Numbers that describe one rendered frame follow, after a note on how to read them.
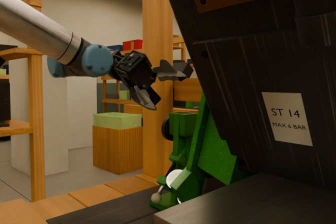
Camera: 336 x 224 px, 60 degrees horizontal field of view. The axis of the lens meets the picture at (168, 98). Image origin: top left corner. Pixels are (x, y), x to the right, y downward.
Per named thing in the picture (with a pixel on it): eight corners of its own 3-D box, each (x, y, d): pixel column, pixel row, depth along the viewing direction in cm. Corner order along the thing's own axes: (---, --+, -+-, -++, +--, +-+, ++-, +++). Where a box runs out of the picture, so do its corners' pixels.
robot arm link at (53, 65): (57, 47, 71) (98, 45, 78) (43, 50, 79) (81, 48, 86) (62, 79, 72) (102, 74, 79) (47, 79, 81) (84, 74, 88)
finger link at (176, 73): (178, 63, 65) (144, 65, 70) (187, 81, 69) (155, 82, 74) (182, 53, 67) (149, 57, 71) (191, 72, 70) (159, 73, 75)
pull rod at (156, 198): (155, 206, 77) (155, 184, 77) (149, 203, 79) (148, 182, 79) (171, 200, 81) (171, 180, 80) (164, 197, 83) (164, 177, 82)
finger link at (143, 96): (134, 102, 62) (125, 79, 69) (147, 119, 66) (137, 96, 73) (147, 95, 62) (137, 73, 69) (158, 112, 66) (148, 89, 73)
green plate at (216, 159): (216, 217, 45) (250, 86, 40) (180, 190, 51) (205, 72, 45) (257, 197, 53) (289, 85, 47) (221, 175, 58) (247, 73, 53)
